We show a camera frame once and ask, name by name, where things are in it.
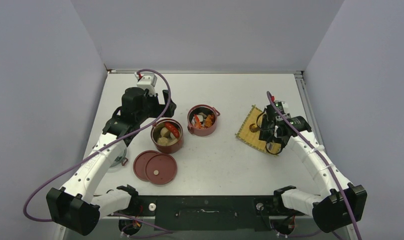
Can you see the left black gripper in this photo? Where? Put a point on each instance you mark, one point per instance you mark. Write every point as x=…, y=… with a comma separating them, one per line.
x=160, y=108

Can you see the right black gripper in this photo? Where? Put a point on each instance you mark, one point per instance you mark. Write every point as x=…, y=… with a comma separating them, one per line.
x=265, y=136

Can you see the red sausage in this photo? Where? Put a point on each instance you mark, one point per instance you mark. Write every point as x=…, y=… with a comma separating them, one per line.
x=172, y=129

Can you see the red round lid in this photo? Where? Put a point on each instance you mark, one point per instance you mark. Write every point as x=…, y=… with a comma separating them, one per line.
x=161, y=169
x=140, y=162

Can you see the orange food pieces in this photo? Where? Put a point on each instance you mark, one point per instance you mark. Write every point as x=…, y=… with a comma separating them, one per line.
x=208, y=122

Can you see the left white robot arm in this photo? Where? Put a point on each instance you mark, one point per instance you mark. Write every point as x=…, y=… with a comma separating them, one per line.
x=74, y=205

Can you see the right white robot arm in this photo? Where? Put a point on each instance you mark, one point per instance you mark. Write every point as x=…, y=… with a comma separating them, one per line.
x=340, y=202

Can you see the bamboo mat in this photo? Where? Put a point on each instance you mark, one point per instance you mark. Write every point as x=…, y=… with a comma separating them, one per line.
x=249, y=137

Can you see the glass lid with red clip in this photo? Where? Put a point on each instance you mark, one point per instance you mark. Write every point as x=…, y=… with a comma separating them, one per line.
x=120, y=159

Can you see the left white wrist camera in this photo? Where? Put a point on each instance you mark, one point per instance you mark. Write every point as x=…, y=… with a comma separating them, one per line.
x=147, y=81

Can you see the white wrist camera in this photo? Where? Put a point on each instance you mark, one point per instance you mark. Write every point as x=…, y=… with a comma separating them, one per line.
x=147, y=81
x=280, y=108

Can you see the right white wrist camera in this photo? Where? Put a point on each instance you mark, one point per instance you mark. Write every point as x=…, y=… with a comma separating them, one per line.
x=280, y=108

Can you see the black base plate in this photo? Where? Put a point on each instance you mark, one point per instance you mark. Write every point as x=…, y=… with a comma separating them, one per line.
x=209, y=213

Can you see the aluminium rail frame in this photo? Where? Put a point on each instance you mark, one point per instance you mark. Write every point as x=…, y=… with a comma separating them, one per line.
x=218, y=164

